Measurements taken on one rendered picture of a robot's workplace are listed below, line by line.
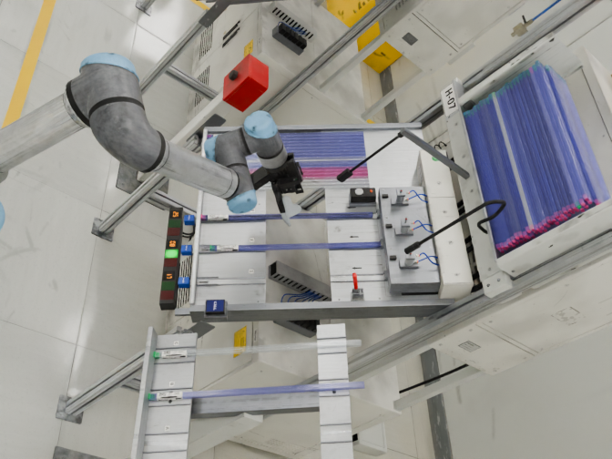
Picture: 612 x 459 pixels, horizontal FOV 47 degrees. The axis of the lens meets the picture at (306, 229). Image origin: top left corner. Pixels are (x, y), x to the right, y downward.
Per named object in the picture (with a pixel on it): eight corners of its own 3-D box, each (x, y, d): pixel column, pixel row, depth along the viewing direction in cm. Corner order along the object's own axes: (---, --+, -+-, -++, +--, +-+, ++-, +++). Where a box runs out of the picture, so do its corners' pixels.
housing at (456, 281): (435, 311, 197) (443, 284, 185) (413, 180, 227) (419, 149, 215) (464, 311, 197) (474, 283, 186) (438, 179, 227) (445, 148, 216)
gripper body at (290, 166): (304, 195, 196) (292, 166, 186) (274, 200, 197) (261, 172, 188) (303, 174, 200) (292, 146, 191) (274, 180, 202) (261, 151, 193)
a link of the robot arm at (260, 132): (238, 115, 181) (269, 104, 180) (250, 144, 189) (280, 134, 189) (242, 135, 176) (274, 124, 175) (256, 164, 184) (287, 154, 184)
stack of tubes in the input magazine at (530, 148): (495, 251, 177) (593, 198, 162) (462, 111, 208) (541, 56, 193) (525, 270, 184) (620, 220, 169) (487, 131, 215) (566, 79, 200)
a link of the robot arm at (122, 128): (125, 139, 136) (271, 201, 176) (116, 94, 141) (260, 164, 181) (85, 168, 141) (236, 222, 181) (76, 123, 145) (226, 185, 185)
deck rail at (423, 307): (192, 322, 193) (188, 311, 188) (192, 316, 195) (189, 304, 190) (452, 316, 195) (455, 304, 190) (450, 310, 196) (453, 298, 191)
